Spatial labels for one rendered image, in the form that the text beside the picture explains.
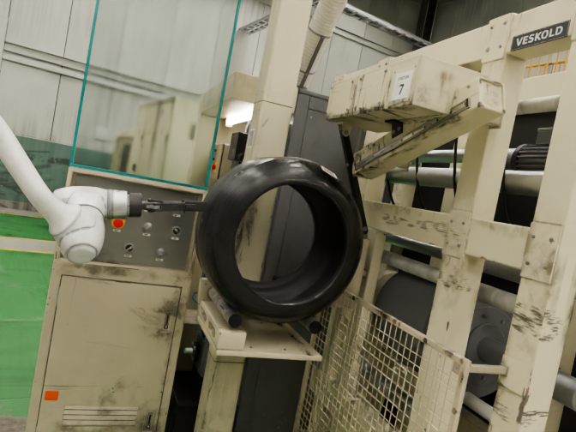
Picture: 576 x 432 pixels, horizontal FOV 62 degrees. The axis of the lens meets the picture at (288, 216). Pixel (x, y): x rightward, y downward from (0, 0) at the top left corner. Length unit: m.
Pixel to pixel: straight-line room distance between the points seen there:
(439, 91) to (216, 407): 1.44
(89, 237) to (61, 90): 9.49
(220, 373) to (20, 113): 9.12
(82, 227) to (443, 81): 1.07
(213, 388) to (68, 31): 9.55
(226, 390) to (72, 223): 1.02
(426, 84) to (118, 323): 1.50
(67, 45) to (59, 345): 9.10
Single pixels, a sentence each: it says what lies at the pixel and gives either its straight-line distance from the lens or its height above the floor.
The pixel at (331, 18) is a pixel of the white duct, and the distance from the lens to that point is 2.43.
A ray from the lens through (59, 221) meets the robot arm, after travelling 1.37.
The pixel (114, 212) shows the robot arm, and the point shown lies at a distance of 1.51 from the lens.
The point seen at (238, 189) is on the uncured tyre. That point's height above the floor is 1.31.
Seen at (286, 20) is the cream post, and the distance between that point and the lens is 1.99.
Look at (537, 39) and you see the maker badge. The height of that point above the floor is 1.89.
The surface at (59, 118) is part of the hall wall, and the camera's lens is 10.74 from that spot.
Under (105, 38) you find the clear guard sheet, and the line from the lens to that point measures 2.13.
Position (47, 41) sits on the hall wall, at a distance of 10.88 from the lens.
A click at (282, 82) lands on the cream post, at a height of 1.74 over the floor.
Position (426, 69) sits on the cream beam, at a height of 1.74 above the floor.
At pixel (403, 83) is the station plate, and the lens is 1.51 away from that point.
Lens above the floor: 1.34
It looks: 3 degrees down
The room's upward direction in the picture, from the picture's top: 11 degrees clockwise
